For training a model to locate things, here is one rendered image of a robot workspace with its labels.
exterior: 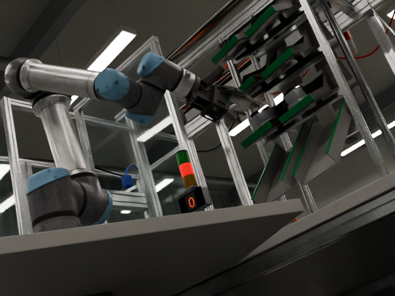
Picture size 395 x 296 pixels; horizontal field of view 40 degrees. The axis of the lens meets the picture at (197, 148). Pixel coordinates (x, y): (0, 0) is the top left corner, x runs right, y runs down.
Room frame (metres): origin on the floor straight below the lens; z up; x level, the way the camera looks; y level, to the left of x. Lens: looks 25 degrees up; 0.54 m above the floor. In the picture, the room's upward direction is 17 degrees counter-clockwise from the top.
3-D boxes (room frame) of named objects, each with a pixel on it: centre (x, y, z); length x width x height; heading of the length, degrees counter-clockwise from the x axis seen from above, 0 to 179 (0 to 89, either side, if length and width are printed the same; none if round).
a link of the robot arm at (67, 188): (1.28, 0.40, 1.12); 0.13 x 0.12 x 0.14; 159
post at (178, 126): (1.93, 0.05, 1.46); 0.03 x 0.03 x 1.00; 53
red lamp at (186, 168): (1.91, 0.06, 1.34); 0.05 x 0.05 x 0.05
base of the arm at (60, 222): (1.28, 0.40, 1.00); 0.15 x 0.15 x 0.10
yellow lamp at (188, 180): (1.91, 0.06, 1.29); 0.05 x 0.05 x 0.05
